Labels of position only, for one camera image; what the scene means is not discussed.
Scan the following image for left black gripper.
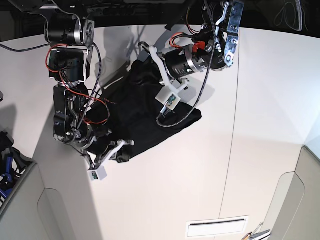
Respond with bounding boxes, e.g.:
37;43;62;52
138;41;212;93

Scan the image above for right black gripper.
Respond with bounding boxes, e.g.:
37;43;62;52
72;123;135;171

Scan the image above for black T-shirt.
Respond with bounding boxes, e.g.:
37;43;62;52
87;60;202;161

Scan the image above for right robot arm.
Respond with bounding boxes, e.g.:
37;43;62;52
11;0;134;170

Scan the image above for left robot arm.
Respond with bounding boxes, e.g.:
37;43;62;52
138;0;244;93

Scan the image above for blue and black clamps pile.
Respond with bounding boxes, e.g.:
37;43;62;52
0;131;34;205

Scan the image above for left grey chair panel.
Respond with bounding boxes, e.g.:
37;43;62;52
0;163;76;240

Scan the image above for grey chair panel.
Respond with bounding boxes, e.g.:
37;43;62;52
261;146;320;240
0;163;76;240

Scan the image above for grey tool with orange tip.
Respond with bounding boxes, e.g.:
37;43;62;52
241;222;271;240

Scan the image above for right grey chair panel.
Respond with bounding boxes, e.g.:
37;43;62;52
261;146;320;240

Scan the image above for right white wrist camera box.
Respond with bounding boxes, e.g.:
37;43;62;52
88;166;107;181

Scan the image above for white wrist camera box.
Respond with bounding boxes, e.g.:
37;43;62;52
88;166;107;181
155;86;181;111

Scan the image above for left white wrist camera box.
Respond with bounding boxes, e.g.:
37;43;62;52
155;86;181;111

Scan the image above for camera braided cable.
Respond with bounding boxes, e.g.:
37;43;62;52
155;0;218;128

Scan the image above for white coiled cable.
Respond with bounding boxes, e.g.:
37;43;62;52
274;0;311;32

